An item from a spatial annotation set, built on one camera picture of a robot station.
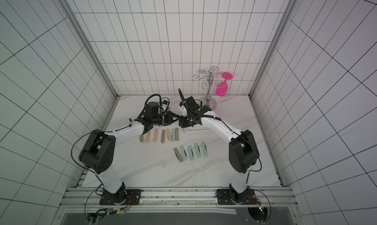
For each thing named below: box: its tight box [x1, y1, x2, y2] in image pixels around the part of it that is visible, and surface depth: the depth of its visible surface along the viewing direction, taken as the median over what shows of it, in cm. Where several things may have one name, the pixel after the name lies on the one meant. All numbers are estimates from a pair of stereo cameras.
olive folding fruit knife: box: [175, 127, 180, 141], surface depth 99 cm
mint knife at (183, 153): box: [179, 145, 188, 161], surface depth 89 cm
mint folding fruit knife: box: [201, 141, 209, 157], surface depth 91 cm
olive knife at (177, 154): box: [173, 147, 184, 163], surface depth 89 cm
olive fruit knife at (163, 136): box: [161, 129, 166, 144], surface depth 99 cm
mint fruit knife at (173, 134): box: [171, 128, 176, 142], surface depth 99 cm
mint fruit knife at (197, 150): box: [194, 142, 202, 158], surface depth 91 cm
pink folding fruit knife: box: [165, 128, 172, 142], surface depth 100 cm
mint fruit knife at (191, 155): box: [188, 144, 194, 161], surface depth 89 cm
